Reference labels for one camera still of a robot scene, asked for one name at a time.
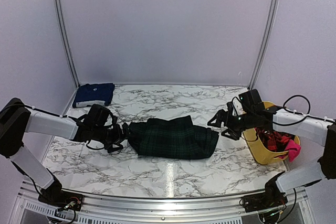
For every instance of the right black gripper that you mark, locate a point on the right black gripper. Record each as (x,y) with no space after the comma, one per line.
(220,115)

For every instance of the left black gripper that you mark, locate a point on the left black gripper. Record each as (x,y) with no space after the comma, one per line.
(118,136)

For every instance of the navy blue t-shirt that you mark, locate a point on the navy blue t-shirt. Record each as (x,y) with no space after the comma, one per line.
(90,94)

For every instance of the dark green plaid garment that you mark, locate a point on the dark green plaid garment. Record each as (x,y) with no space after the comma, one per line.
(178,138)

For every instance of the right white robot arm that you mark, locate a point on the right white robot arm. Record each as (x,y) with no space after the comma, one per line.
(257,172)

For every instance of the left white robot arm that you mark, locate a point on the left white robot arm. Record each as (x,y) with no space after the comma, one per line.
(21,122)

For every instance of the red black printed garment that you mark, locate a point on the red black printed garment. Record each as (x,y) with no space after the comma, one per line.
(272,140)

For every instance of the pink garment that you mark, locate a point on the pink garment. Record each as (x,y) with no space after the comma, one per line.
(293,149)

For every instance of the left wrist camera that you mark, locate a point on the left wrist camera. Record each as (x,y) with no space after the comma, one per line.
(98,116)

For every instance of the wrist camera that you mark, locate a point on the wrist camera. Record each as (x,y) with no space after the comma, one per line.
(98,116)
(251,101)

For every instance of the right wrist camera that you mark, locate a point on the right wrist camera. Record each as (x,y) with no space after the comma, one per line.
(251,101)

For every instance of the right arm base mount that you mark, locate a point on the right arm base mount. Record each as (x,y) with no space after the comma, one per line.
(262,201)

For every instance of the front aluminium rail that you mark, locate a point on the front aluminium rail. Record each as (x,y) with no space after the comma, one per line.
(113,209)

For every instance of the right aluminium frame post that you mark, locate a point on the right aluminium frame post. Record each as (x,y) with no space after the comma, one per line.
(264,42)

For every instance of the aluminium frame post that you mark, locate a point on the aluminium frame post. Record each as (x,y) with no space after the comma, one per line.
(65,42)
(264,42)

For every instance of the left aluminium frame post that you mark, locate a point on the left aluminium frame post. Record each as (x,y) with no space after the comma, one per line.
(65,42)

